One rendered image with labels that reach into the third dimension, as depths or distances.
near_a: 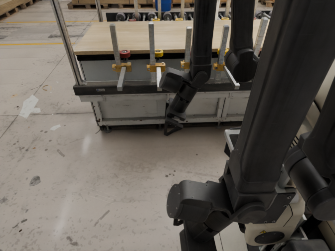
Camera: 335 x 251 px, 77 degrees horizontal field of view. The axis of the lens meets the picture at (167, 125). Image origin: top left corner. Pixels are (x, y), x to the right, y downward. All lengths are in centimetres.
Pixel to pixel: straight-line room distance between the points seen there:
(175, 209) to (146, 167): 159
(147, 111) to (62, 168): 94
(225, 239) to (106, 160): 122
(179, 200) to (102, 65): 164
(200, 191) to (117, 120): 189
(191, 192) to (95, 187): 159
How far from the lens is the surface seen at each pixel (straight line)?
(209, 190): 38
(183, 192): 36
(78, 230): 177
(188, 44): 157
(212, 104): 217
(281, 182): 63
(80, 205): 186
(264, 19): 167
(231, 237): 138
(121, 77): 148
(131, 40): 196
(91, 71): 195
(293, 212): 81
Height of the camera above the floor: 153
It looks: 41 degrees down
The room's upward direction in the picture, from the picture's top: straight up
